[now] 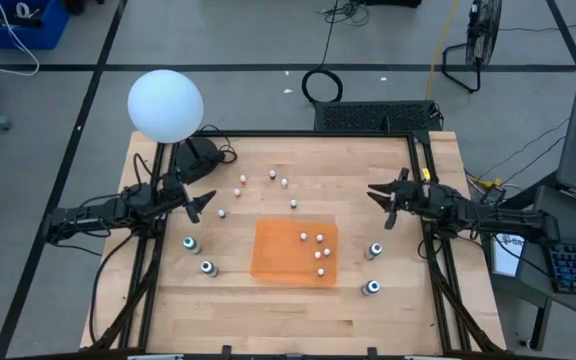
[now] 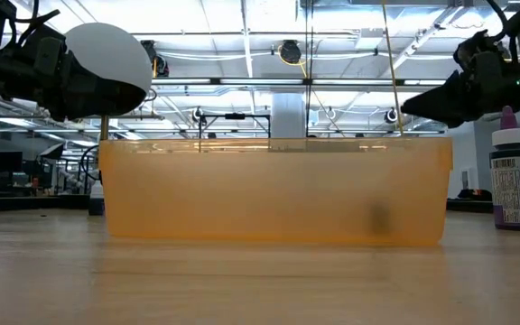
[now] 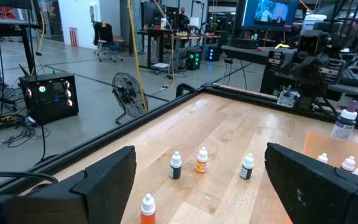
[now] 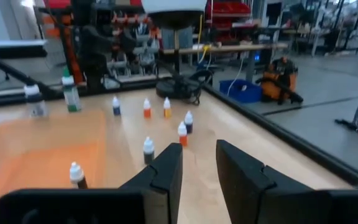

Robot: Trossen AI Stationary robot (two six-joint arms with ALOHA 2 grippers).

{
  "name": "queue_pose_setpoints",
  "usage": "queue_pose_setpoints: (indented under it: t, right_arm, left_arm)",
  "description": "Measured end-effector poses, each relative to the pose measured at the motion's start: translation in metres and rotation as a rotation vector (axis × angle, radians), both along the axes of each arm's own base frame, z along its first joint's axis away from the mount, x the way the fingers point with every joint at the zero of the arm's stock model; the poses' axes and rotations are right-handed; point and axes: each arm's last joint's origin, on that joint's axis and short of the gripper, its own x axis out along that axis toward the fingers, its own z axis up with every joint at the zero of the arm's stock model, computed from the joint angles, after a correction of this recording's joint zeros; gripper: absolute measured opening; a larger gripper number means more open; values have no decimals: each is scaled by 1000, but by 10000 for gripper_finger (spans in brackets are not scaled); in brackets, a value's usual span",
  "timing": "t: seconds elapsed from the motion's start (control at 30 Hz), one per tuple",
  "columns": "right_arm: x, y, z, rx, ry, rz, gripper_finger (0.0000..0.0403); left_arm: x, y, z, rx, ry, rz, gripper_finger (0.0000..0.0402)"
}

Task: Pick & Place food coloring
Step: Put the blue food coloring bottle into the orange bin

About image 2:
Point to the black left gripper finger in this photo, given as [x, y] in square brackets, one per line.
[79, 108]
[68, 79]

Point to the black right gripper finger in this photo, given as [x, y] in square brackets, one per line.
[436, 108]
[458, 88]

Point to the small white-capped dropper bottle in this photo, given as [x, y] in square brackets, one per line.
[96, 205]

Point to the small silver cylinder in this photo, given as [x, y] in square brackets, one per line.
[515, 189]

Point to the translucent orange plastic bin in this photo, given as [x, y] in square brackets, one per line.
[264, 194]

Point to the white globe table lamp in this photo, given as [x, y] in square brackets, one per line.
[106, 49]

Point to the white building column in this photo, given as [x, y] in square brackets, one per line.
[289, 115]

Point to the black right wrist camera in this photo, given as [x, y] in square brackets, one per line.
[470, 49]

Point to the black metal frame stand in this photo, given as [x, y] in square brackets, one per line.
[235, 116]

